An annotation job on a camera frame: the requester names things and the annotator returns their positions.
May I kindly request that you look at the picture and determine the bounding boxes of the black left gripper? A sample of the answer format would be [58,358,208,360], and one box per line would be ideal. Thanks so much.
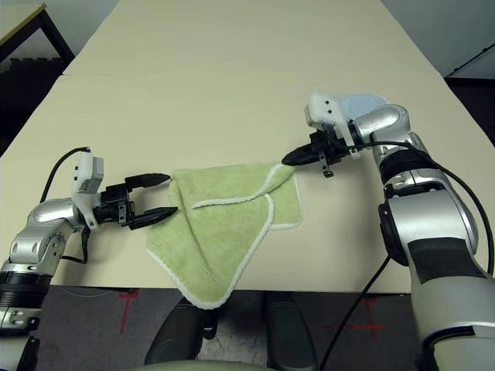
[92,172,179,232]

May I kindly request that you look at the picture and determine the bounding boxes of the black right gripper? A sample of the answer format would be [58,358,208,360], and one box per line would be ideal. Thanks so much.
[281,128,351,179]

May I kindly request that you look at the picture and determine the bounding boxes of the green towel with white trim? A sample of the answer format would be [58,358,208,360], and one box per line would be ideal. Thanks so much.
[145,161,305,311]

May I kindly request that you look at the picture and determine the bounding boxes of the folded light blue towel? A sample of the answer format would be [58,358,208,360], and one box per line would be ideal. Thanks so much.
[340,94,390,121]

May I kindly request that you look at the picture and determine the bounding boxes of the grey robot left leg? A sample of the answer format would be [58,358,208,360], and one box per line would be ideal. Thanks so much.
[145,303,204,366]

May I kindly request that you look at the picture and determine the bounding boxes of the grey robot leg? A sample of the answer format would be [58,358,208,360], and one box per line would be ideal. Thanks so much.
[265,293,324,371]
[145,303,204,366]

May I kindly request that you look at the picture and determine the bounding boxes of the beige robot torso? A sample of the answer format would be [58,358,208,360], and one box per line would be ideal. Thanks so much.
[135,359,271,371]

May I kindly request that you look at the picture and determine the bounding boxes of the grey robot right leg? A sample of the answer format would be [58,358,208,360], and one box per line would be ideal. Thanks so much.
[265,293,324,371]

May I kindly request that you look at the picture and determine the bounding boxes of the black foam floor mats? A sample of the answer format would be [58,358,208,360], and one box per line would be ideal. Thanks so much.
[0,57,65,77]

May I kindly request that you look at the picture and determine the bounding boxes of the red tape cross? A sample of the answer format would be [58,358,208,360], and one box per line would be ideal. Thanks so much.
[326,298,387,342]

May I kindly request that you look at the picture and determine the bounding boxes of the black low cabinet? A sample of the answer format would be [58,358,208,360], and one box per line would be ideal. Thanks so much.
[444,75,495,148]

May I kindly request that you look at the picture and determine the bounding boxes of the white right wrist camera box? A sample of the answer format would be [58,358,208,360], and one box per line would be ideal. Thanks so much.
[304,91,363,160]

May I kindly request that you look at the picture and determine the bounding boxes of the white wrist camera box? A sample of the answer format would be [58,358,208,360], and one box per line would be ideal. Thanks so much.
[71,150,106,232]
[304,91,363,160]

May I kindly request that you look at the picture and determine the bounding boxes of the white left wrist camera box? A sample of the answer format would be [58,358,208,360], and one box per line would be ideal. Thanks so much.
[71,150,106,232]

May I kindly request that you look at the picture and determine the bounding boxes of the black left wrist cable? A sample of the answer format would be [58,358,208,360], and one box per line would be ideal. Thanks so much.
[40,146,92,266]

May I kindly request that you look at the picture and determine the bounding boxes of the black vertical post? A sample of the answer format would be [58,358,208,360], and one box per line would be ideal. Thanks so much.
[203,308,217,341]

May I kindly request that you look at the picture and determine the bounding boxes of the side table with black frame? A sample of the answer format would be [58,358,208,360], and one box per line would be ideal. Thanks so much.
[0,2,77,74]

